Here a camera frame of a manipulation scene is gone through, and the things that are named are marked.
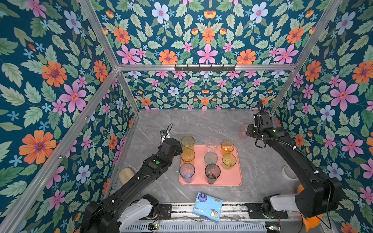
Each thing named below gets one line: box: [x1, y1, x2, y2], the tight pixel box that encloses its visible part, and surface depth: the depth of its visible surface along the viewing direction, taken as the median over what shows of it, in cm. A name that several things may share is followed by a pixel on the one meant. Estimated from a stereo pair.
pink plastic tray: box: [178, 145, 243, 186], surface depth 85 cm
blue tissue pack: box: [192, 192, 223, 223], surface depth 72 cm
